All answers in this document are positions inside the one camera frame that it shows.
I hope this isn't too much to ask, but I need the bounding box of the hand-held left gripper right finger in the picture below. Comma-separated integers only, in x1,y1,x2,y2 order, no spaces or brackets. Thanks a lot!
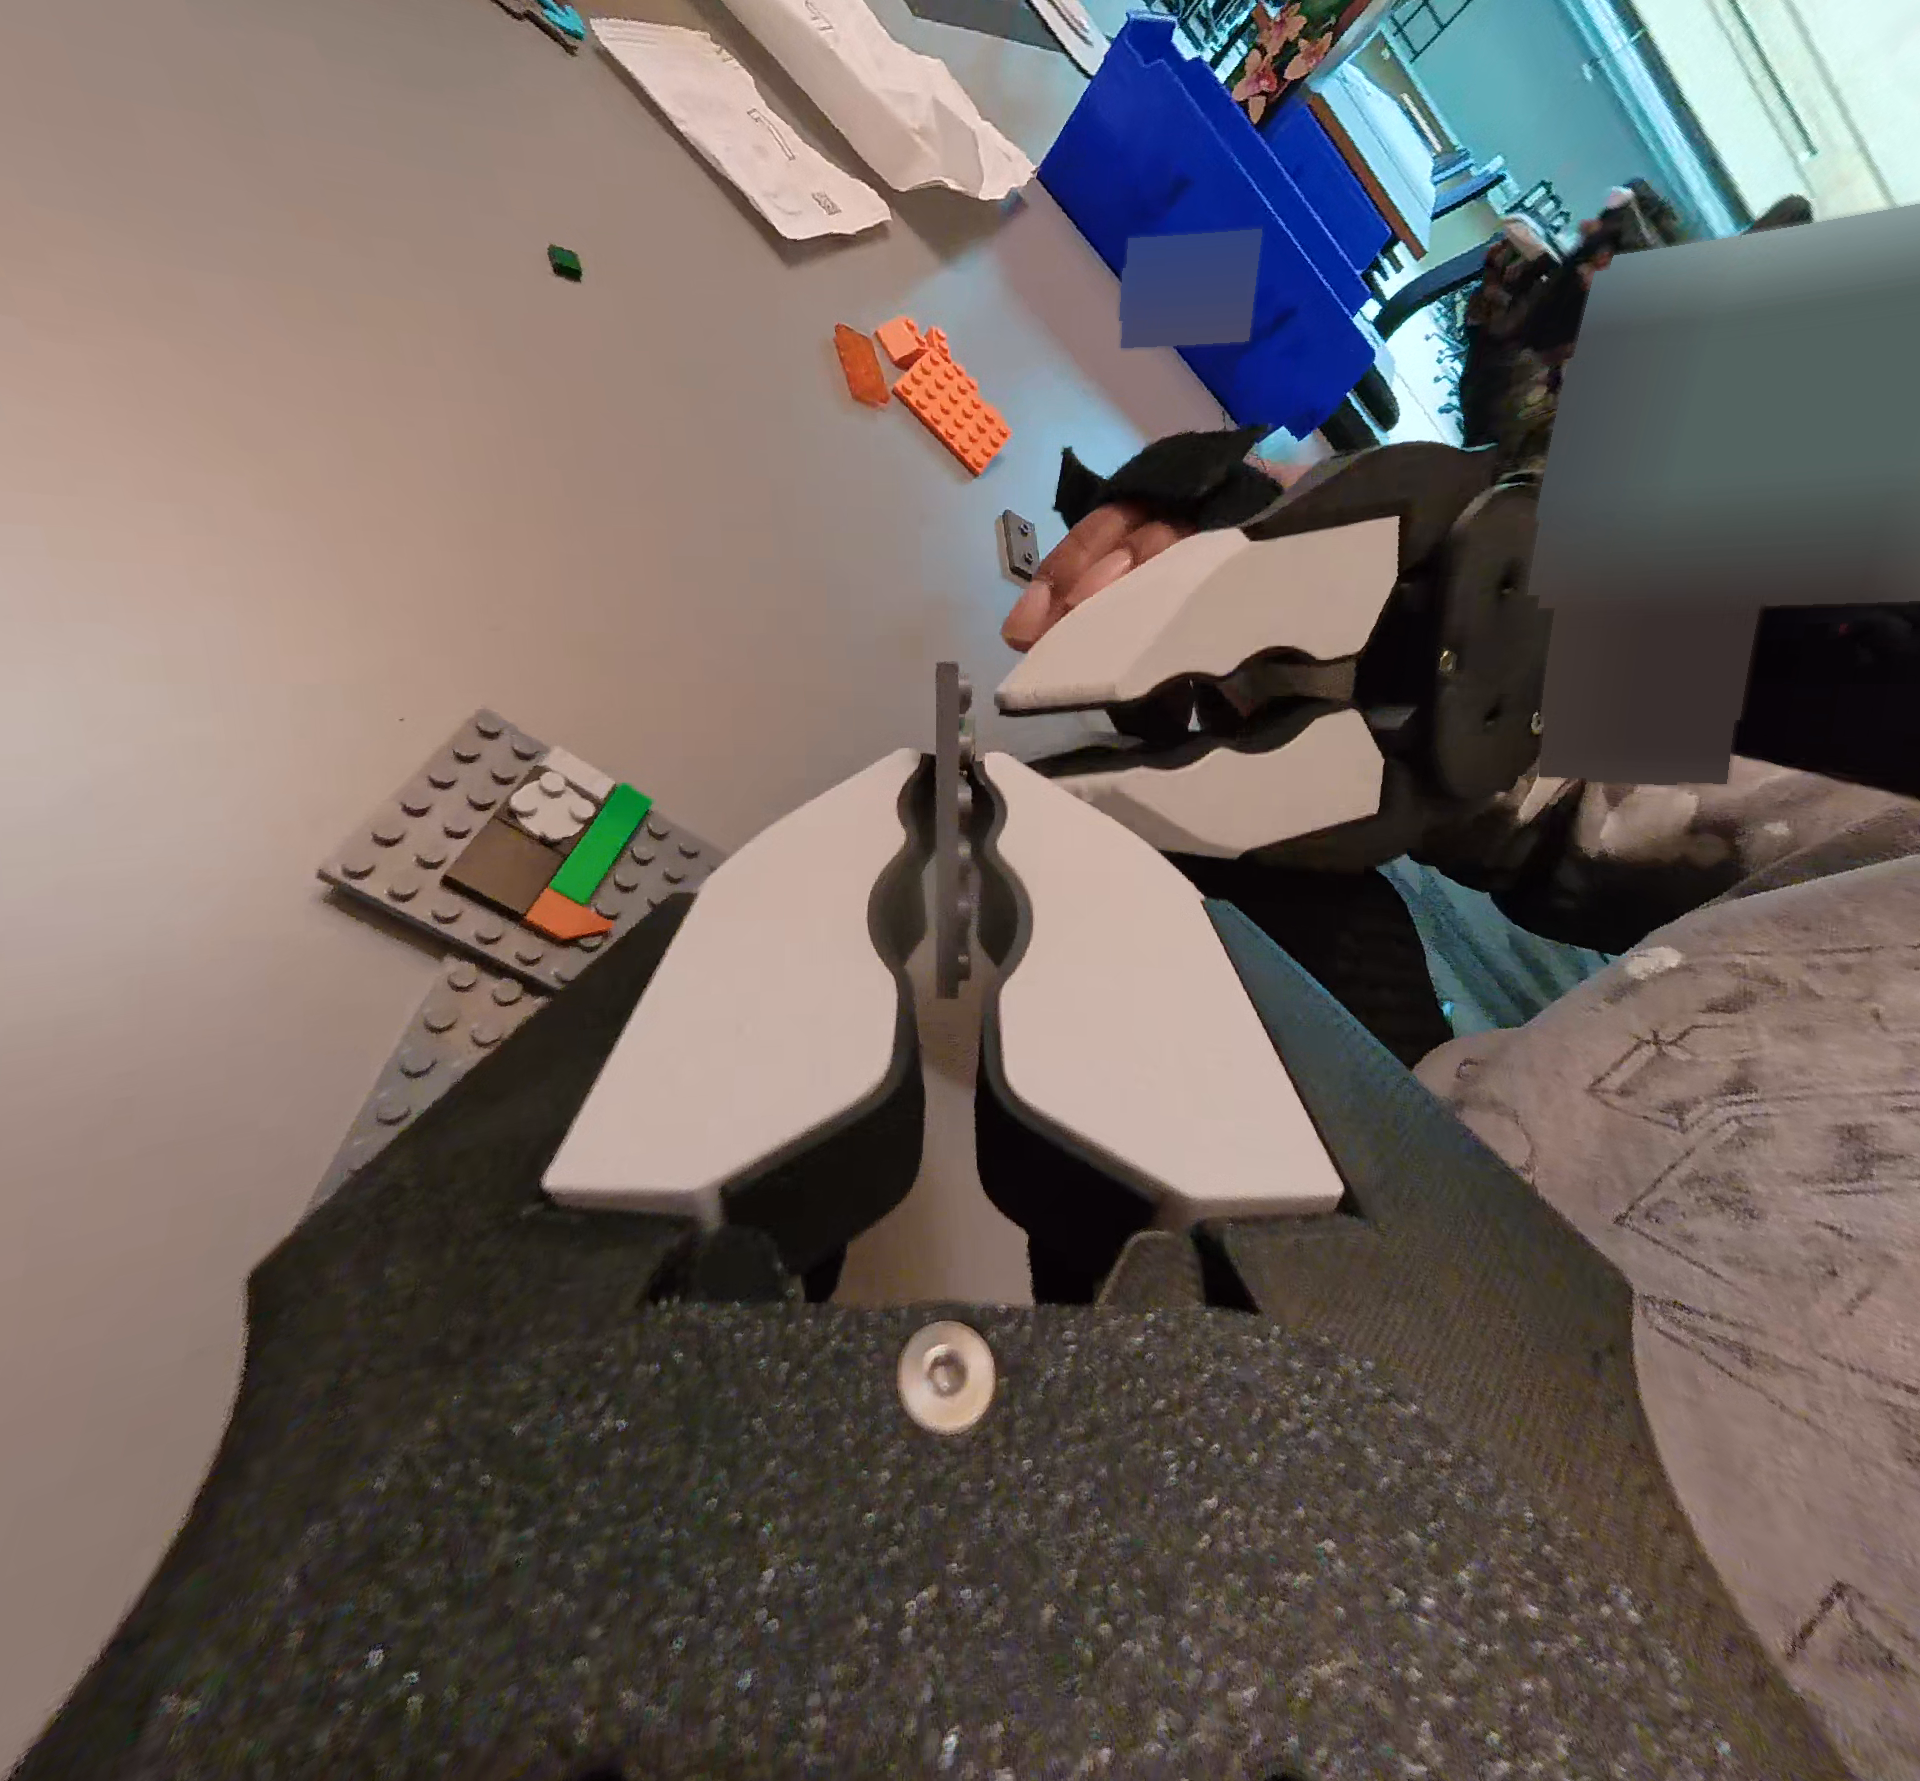
978,751,1348,1308

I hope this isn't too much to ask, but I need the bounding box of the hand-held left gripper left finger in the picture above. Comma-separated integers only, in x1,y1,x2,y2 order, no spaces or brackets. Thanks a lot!
539,750,923,1301

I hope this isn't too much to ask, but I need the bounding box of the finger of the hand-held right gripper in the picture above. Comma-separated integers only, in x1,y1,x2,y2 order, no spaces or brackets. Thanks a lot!
1032,709,1388,860
994,514,1407,719

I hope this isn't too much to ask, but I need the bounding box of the large dark grey lego plate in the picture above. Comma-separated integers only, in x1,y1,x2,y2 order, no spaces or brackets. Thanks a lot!
934,660,984,997

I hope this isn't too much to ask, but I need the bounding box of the grey lego baseplate build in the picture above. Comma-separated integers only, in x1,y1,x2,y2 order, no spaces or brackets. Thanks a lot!
308,709,724,1205

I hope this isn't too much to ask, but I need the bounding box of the person's right forearm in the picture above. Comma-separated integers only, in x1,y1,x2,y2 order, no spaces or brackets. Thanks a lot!
1500,762,1920,959

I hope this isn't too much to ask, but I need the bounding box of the orange lego plate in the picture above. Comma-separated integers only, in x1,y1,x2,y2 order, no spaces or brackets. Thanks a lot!
893,328,1014,478

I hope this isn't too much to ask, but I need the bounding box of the person's right hand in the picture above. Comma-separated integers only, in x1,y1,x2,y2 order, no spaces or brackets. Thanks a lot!
999,514,1204,653

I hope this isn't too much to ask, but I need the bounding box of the black office chair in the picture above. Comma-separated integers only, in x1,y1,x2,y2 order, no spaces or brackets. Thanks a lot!
1369,236,1509,358

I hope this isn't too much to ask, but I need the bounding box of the blue plastic storage bin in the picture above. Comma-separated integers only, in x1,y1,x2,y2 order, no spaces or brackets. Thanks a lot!
1036,10,1397,439

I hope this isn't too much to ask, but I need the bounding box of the dark printed booklet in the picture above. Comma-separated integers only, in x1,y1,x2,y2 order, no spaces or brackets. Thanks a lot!
1231,0,1434,125

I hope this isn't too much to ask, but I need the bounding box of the white instruction sheet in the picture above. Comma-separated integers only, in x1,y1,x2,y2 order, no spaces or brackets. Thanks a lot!
588,19,894,242

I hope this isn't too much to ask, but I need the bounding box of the white crumpled paper bag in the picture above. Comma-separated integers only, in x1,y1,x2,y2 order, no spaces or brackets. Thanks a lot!
599,0,1037,199

